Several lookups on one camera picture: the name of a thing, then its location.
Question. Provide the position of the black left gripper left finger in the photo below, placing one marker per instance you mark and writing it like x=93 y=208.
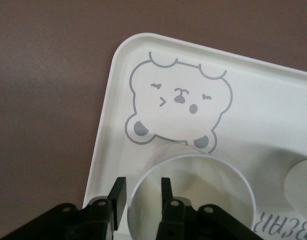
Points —
x=98 y=220

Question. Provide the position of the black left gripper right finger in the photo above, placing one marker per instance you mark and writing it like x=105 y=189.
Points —
x=173 y=220

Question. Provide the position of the white IKEA cup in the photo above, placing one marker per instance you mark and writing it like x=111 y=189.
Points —
x=302 y=185
x=213 y=180

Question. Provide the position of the white tray with bear print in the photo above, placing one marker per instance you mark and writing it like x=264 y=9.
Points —
x=256 y=100

